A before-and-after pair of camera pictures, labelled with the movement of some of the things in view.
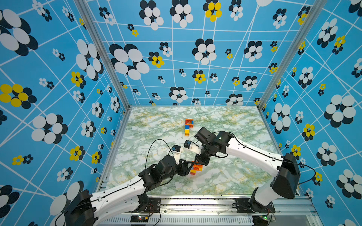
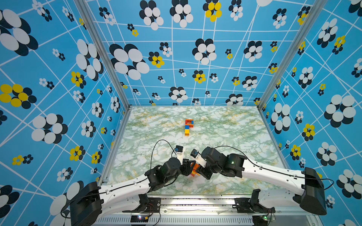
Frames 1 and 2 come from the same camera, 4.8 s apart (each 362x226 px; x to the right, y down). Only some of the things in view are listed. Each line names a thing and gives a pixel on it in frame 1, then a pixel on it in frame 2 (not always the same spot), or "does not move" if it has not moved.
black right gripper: [199, 160] -> [201, 171]
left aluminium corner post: [83, 10] does not move
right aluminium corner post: [312, 12] does not move
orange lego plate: [189, 124] does not move
